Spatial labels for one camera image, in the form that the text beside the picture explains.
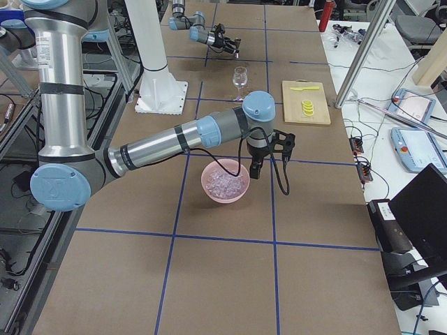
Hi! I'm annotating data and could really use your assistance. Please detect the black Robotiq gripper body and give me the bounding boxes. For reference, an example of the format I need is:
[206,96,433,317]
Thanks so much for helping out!
[209,32,230,49]

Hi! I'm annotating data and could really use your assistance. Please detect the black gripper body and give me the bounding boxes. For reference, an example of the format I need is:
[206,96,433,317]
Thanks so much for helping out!
[247,135,272,167]

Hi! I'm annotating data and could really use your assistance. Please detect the steel cocktail jigger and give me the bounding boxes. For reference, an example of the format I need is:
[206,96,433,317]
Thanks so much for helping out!
[233,38,242,50]

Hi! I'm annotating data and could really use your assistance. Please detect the clear wine glass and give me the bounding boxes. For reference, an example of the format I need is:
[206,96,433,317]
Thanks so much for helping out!
[233,66,248,101]

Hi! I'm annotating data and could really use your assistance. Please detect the pink bowl of ice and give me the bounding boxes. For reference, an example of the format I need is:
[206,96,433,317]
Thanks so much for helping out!
[200,158,250,204]

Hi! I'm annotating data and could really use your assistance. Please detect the wooden cutting board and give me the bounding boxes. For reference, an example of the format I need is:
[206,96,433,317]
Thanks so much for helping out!
[281,80,331,126]

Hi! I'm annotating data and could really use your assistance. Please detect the lemon slices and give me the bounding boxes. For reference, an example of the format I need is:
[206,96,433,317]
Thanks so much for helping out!
[301,100,314,117]

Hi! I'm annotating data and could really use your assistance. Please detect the yellow plastic knife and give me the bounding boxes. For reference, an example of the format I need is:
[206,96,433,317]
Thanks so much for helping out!
[289,86,320,91]

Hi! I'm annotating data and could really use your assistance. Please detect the red cylinder bottle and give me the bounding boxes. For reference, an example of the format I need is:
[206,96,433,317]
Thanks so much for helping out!
[318,0,334,32]

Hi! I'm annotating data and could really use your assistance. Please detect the clear plastic bag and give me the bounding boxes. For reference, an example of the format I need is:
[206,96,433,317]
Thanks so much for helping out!
[322,24,367,48]

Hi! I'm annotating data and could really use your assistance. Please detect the metal rod green tip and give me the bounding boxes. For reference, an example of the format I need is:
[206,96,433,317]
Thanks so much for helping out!
[350,98,447,140]

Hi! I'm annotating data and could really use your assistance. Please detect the far blue teach pendant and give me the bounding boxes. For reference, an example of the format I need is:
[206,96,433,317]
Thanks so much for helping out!
[388,89,436,124]

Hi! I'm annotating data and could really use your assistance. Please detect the blue teach pendant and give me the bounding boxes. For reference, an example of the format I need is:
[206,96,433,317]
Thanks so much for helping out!
[388,89,436,124]
[390,127,446,174]

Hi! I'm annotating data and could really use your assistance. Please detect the near blue teach pendant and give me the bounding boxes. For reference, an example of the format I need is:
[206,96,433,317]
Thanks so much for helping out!
[390,127,446,174]

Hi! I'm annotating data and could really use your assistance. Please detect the black monitor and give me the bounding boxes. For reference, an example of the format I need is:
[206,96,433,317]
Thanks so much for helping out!
[389,163,446,260]

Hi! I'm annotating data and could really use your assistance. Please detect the grey office chair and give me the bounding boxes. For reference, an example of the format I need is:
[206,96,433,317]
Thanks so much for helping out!
[395,1,446,45]

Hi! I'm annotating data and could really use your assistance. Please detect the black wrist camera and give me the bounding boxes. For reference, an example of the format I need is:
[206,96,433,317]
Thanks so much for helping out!
[271,129,295,161]

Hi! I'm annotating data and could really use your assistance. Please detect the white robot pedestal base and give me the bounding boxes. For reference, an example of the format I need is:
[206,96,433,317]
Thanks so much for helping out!
[125,0,188,115]

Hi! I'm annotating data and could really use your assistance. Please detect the aluminium frame post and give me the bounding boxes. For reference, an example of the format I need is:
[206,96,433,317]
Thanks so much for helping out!
[335,0,396,109]

